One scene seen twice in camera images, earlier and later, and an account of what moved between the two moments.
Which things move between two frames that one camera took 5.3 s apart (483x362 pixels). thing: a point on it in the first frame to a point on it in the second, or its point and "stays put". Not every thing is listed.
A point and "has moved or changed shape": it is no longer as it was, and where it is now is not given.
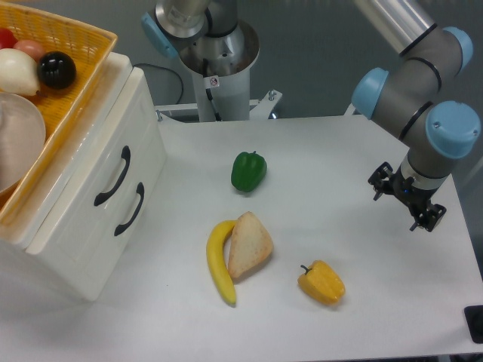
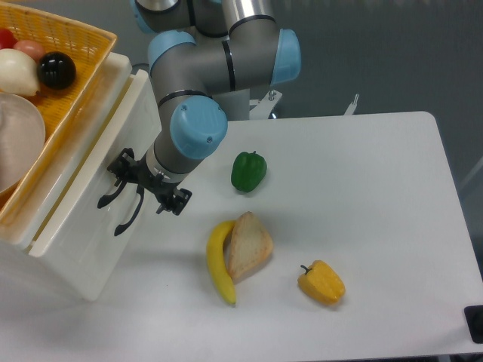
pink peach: (31, 47) stays put
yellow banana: (216, 257) stays put
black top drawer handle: (126, 155) has moved or changed shape
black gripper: (416, 198) to (125, 167)
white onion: (19, 74) stays put
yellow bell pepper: (321, 283) stays put
